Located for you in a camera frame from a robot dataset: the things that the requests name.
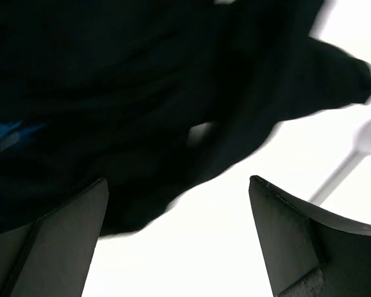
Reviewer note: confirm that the silver clothes rack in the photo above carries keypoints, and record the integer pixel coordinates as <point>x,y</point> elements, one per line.
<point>360,150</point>

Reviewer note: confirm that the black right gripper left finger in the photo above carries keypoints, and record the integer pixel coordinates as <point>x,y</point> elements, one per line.
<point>51,256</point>

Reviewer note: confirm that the black t shirt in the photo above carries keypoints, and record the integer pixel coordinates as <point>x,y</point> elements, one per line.
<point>156,97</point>

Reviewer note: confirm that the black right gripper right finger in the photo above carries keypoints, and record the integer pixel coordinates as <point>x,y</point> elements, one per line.
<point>309,251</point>

